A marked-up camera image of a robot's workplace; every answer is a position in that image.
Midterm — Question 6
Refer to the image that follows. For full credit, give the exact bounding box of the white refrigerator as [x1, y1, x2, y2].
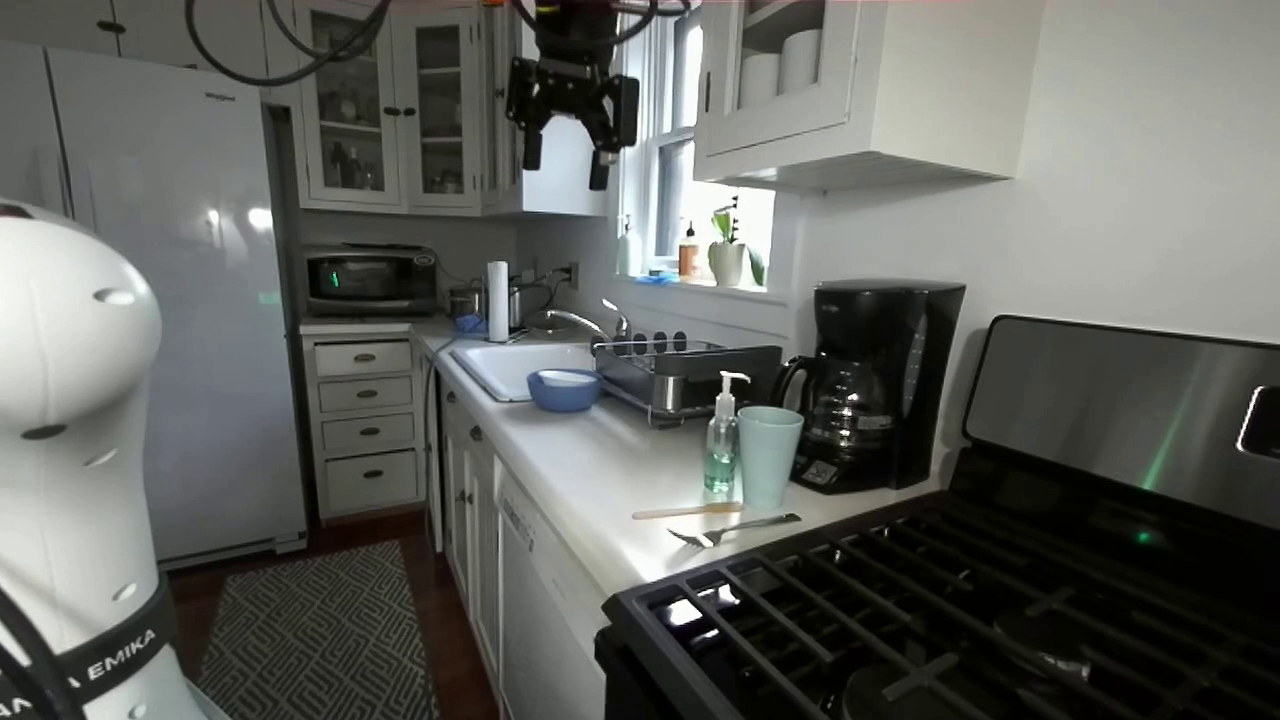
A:
[0, 36, 311, 573]

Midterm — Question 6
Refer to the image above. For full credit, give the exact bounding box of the light teal plastic cup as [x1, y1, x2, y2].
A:
[736, 406, 807, 518]

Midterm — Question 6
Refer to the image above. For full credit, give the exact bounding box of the black coffee maker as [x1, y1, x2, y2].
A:
[769, 276, 969, 498]

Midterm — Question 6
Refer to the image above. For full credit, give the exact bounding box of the grey patterned rug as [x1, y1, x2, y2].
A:
[192, 535, 445, 720]

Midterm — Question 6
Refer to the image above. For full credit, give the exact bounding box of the green soap pump bottle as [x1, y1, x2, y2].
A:
[698, 368, 755, 509]

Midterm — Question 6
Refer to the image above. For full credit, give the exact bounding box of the black gas stove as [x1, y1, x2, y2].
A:
[592, 314, 1280, 720]

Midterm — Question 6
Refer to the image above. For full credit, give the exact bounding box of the metal fork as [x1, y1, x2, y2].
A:
[664, 509, 803, 552]

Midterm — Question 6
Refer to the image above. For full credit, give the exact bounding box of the metal pot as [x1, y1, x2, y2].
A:
[447, 281, 492, 326]

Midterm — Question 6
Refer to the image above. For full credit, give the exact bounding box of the white drawer unit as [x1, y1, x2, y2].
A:
[296, 320, 438, 527]

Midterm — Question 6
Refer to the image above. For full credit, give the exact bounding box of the black microwave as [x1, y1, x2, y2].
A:
[300, 245, 445, 320]

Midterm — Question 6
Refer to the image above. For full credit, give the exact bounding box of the blue bowl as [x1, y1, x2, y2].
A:
[524, 365, 607, 417]

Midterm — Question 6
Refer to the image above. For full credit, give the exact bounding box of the metal dish rack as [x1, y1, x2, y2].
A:
[592, 332, 789, 432]

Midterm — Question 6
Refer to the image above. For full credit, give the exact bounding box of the chrome faucet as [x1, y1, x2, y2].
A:
[541, 295, 640, 348]

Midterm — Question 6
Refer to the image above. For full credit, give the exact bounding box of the white base cabinet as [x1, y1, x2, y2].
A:
[430, 358, 610, 720]

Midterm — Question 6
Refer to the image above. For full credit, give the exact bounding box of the orange soap bottle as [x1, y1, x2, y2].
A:
[676, 216, 702, 284]

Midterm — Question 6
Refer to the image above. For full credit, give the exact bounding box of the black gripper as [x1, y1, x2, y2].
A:
[503, 54, 644, 195]

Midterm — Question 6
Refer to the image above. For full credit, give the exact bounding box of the plant in white pot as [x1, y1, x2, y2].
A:
[702, 195, 772, 293]

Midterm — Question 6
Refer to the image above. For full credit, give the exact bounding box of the white mug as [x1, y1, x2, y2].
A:
[777, 23, 824, 101]
[736, 47, 785, 113]

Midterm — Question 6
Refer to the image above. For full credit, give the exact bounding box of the white paper towel roll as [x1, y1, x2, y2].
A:
[485, 256, 517, 348]

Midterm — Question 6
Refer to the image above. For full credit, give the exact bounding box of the white framed window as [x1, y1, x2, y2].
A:
[615, 0, 780, 302]

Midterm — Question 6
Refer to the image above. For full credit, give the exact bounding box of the white cabinet with mugs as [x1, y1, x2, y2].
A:
[691, 0, 1050, 192]

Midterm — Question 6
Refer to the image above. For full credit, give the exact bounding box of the white kitchen sink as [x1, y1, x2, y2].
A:
[445, 336, 605, 409]

